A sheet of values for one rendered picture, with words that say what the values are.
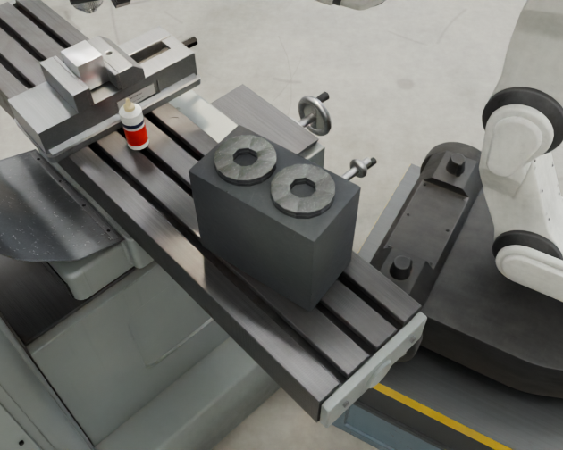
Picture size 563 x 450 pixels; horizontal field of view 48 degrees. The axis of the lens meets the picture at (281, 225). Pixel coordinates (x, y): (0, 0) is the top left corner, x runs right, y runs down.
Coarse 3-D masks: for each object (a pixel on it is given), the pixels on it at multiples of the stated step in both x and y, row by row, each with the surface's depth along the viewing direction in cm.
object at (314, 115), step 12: (312, 96) 165; (324, 96) 166; (300, 108) 170; (312, 108) 167; (324, 108) 164; (300, 120) 167; (312, 120) 167; (324, 120) 165; (312, 132) 172; (324, 132) 168
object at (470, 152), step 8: (440, 144) 170; (448, 144) 168; (456, 144) 167; (464, 144) 166; (432, 152) 170; (440, 152) 167; (456, 152) 165; (464, 152) 164; (472, 152) 165; (480, 152) 165; (424, 160) 172
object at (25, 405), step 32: (0, 320) 105; (0, 352) 105; (0, 384) 109; (32, 384) 118; (0, 416) 112; (32, 416) 121; (64, 416) 134; (0, 448) 118; (32, 448) 125; (64, 448) 136
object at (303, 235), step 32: (224, 160) 91; (256, 160) 93; (288, 160) 92; (192, 192) 95; (224, 192) 89; (256, 192) 89; (288, 192) 87; (320, 192) 87; (352, 192) 89; (224, 224) 96; (256, 224) 90; (288, 224) 85; (320, 224) 85; (352, 224) 94; (224, 256) 103; (256, 256) 96; (288, 256) 90; (320, 256) 89; (288, 288) 97; (320, 288) 96
